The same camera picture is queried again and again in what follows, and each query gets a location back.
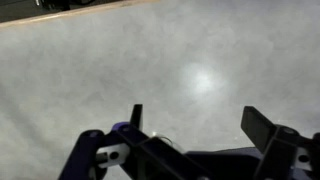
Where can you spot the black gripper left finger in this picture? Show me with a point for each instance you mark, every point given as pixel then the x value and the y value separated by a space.
pixel 136 116

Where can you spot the silver candle tin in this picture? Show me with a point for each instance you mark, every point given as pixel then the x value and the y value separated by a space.
pixel 168 139

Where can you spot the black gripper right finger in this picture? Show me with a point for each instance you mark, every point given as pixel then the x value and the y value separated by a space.
pixel 258 128

